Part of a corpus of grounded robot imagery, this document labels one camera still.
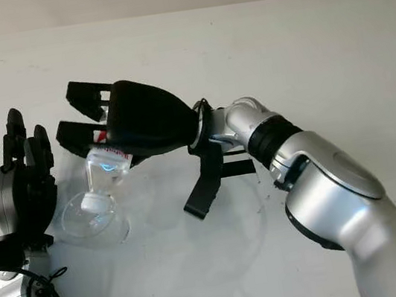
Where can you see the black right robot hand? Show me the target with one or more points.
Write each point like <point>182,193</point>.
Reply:
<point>148,122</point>

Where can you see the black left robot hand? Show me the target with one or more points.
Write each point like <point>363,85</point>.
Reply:
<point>21,199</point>

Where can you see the clear plastic water bottle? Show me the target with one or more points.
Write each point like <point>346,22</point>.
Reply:
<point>106,166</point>

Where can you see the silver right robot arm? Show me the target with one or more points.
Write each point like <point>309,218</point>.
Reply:
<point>340,190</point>

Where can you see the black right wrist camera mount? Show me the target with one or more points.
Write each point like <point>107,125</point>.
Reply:
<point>206,177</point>

